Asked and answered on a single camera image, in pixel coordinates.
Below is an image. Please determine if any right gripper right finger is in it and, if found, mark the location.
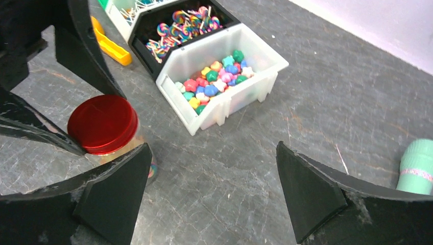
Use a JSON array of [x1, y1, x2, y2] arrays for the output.
[[276, 141, 432, 244]]

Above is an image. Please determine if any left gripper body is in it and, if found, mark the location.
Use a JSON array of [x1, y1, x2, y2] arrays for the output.
[[1, 1, 68, 91]]

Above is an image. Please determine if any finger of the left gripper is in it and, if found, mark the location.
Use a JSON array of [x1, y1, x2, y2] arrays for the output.
[[54, 1, 126, 98], [1, 88, 86, 156]]

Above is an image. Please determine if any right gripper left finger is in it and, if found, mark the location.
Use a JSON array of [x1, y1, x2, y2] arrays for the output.
[[1, 160, 148, 244]]

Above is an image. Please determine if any orange plastic scoop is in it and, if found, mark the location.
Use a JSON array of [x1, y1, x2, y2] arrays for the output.
[[90, 16, 132, 66]]

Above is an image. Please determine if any clear plastic jar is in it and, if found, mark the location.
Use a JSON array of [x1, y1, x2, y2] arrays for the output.
[[86, 133, 158, 186]]

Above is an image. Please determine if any red jar lid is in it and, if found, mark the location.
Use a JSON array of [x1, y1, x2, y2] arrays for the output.
[[67, 95, 139, 155]]

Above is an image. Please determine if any green candy bin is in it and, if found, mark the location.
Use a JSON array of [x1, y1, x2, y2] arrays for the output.
[[98, 0, 109, 9]]

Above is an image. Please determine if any white lollipop bin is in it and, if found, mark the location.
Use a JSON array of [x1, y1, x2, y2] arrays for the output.
[[103, 0, 176, 42]]

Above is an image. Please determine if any black swirl lollipop bin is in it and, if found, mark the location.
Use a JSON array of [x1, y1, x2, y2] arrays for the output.
[[128, 1, 240, 80]]

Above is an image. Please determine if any white star candy bin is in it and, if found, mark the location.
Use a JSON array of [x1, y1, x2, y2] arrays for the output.
[[156, 23, 288, 135]]

